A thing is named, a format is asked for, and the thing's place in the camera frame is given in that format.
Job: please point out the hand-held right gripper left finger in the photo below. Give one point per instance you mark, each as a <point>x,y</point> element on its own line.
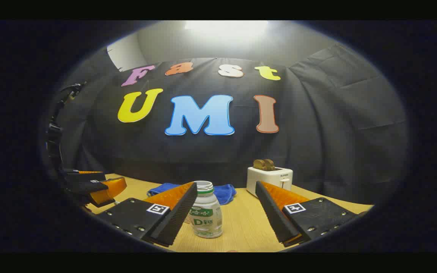
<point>176,220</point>

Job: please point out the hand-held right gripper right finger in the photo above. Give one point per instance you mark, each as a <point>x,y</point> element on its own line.
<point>275,218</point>

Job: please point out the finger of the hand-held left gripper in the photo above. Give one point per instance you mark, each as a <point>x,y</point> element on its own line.
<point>84,176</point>
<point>97,191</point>

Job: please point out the white plastic water bottle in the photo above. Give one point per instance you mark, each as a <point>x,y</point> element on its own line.
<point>208,218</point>

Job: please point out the white toaster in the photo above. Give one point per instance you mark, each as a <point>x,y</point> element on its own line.
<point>268,180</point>

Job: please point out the brown bread slice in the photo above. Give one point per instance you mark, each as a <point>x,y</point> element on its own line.
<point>271,165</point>
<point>258,164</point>

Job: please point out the blue towel cloth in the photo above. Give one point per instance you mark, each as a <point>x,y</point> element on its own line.
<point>224,192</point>

